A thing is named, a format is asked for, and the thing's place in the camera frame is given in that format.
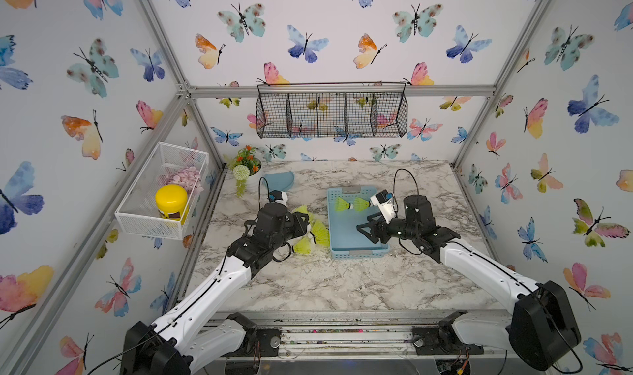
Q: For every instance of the yellow lidded jar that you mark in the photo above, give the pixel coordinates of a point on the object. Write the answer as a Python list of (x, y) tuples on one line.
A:
[(171, 201)]

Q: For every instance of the light blue perforated storage box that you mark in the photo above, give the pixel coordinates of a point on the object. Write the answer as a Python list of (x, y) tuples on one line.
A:
[(346, 242)]

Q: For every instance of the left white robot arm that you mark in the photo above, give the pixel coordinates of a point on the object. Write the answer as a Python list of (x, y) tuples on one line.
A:
[(212, 286)]

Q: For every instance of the black wire wall basket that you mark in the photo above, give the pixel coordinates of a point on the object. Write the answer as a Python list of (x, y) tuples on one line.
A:
[(348, 110)]

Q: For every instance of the yellow shuttlecock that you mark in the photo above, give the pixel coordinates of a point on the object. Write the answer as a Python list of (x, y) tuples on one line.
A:
[(341, 205), (304, 210), (303, 246), (360, 204), (320, 233)]

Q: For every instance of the pink flower bundle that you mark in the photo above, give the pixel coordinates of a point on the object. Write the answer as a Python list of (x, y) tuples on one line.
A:
[(187, 178)]

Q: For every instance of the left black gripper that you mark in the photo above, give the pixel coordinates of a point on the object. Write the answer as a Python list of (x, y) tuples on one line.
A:
[(294, 219)]

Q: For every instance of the light blue plastic scoop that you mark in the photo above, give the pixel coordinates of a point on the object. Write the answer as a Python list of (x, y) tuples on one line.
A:
[(280, 181)]

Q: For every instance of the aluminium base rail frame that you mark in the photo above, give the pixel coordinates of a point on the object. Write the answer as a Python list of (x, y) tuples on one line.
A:
[(330, 342)]

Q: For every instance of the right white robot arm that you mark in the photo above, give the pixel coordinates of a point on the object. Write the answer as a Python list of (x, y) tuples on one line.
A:
[(539, 325)]

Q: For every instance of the white pot with artificial plant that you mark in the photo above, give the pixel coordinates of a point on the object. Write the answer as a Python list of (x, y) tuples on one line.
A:
[(246, 166)]

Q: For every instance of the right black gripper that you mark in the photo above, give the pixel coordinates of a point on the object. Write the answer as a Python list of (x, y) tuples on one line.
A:
[(382, 226)]

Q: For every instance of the white wire wall basket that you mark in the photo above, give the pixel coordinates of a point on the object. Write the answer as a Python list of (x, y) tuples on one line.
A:
[(137, 213)]

